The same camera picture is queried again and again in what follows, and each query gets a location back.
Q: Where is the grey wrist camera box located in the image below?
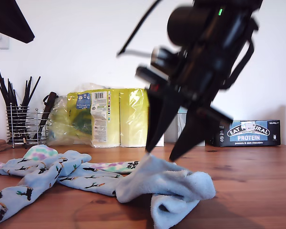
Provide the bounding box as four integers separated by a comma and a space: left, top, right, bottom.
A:
150, 46, 189, 72

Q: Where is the dark brown utensil handle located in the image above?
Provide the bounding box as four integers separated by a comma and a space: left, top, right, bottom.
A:
37, 92, 60, 144

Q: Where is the plain light blue sock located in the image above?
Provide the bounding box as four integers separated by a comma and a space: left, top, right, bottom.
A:
114, 154, 217, 204
150, 194, 201, 229

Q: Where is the white wall light switch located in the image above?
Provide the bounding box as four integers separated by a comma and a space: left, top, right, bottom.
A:
0, 31, 10, 51

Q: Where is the black protein bar box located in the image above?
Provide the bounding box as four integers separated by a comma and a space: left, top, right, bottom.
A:
204, 119, 281, 147

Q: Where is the black cable loop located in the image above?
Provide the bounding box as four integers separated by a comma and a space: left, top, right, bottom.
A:
219, 35, 256, 91

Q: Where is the thin black cable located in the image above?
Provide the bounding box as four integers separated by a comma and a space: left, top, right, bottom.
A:
116, 0, 163, 57

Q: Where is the thin black stick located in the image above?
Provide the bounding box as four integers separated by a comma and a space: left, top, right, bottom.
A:
23, 76, 41, 113
0, 69, 17, 113
0, 80, 14, 113
19, 76, 33, 113

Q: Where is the blue bird print sock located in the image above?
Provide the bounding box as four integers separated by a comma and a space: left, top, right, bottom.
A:
0, 157, 121, 197
0, 152, 92, 226

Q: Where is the yellow kitchen roll pack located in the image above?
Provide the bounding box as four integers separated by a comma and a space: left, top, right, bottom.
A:
47, 83, 150, 149

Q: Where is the white cardboard carton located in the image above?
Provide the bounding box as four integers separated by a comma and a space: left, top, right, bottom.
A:
154, 128, 165, 147

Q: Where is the chrome wire utensil holder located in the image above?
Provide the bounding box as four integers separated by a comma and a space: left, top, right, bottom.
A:
5, 102, 50, 149

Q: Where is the pastel tie-dye sock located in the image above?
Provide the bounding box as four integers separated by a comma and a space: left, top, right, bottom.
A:
0, 145, 60, 178
89, 161, 140, 174

